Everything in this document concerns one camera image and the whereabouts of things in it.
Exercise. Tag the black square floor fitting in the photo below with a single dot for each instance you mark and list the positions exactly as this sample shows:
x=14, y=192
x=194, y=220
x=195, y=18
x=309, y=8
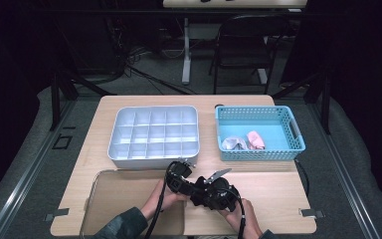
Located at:
x=62, y=142

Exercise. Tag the white-legged desk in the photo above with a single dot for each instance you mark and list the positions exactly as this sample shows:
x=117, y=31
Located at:
x=186, y=49

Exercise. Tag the person's left hand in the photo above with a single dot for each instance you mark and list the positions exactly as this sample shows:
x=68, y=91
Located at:
x=160, y=202

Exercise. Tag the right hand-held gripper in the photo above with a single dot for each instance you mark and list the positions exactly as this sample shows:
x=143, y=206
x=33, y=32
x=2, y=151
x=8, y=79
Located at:
x=224, y=195

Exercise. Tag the grey metal table bracket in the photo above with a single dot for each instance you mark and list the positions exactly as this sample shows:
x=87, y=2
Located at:
x=58, y=214
x=311, y=213

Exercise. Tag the clear plastic box lid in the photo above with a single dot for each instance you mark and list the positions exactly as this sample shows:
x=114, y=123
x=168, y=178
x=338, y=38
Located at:
x=119, y=199

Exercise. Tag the black sock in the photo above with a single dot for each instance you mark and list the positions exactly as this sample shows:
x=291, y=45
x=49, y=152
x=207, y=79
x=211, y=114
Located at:
x=199, y=189

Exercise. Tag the black metal stand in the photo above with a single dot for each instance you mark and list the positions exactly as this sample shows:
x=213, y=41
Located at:
x=326, y=103
x=55, y=99

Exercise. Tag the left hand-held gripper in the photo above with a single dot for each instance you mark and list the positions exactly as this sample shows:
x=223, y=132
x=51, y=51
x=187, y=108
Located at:
x=177, y=179

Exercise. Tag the pink sock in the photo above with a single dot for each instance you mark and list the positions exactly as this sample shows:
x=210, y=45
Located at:
x=256, y=140

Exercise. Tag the white compartment box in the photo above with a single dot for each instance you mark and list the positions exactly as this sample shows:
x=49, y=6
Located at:
x=152, y=132

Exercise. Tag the white sock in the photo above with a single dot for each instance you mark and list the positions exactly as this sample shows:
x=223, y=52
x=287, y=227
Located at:
x=233, y=143

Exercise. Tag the aluminium floor rail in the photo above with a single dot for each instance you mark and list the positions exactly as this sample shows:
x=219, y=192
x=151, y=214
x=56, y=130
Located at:
x=23, y=179
x=348, y=186

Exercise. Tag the person's right hand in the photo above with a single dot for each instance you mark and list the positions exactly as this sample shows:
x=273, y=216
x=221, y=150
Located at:
x=243, y=222

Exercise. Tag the blue plastic basket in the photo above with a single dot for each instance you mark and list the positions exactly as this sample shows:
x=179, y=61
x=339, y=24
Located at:
x=262, y=124

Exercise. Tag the black folding chair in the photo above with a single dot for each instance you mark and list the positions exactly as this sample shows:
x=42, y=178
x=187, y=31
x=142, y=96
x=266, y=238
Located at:
x=245, y=43

